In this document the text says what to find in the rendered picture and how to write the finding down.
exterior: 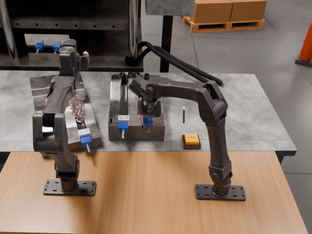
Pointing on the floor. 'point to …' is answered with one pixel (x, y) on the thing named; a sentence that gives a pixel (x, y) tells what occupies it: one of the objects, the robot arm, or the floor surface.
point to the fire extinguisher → (306, 50)
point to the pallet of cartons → (226, 15)
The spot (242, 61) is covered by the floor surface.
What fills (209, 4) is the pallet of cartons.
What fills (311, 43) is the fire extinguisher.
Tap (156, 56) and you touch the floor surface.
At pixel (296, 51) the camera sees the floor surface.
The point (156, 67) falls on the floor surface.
